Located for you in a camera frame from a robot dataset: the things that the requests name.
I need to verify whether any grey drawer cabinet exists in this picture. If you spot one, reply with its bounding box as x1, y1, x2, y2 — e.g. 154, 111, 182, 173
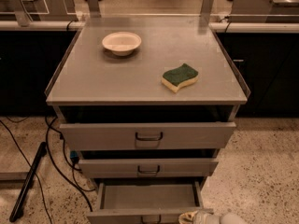
44, 15, 251, 191

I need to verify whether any grey top drawer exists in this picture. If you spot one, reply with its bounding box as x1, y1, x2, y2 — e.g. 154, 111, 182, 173
60, 122, 235, 151

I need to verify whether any grey bottom drawer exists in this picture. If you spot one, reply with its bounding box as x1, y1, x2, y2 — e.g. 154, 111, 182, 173
87, 178, 213, 224

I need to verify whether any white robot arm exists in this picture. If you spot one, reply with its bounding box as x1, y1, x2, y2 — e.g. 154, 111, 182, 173
178, 211, 248, 224

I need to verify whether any black bar on floor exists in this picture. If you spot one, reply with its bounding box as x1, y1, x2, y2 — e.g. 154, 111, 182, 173
9, 142, 47, 223

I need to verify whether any grey middle drawer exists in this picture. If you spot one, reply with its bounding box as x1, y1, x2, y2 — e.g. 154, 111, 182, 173
78, 158, 218, 178

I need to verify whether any white horizontal rail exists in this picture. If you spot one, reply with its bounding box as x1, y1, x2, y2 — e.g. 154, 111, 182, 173
0, 21, 299, 34

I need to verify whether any white bowl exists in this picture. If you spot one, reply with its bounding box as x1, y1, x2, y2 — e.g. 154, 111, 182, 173
102, 32, 142, 56

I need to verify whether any blue plug connector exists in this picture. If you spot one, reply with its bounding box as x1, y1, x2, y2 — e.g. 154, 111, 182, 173
70, 151, 79, 163

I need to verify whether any thin black floor cable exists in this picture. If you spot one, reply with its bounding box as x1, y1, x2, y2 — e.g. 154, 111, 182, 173
0, 119, 54, 224

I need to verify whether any grey drawer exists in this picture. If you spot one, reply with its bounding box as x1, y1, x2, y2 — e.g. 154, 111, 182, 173
87, 178, 213, 224
78, 158, 218, 178
60, 122, 235, 151

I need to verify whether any green yellow sponge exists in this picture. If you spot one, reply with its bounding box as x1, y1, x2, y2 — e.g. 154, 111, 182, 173
162, 63, 199, 93

